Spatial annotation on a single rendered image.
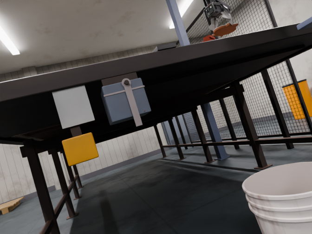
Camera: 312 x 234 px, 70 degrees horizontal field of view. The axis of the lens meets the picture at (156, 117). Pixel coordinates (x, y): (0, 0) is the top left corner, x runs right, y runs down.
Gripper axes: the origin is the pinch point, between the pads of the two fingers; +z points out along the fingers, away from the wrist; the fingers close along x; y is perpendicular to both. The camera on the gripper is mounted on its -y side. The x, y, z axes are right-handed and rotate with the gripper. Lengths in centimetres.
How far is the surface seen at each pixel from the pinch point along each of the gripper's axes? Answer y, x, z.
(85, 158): 91, 5, 42
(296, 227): 50, 36, 78
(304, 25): 7.8, 38.2, 20.3
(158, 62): 59, 12, 18
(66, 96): 91, 3, 22
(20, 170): 116, -539, 33
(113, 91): 77, 9, 25
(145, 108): 69, 11, 33
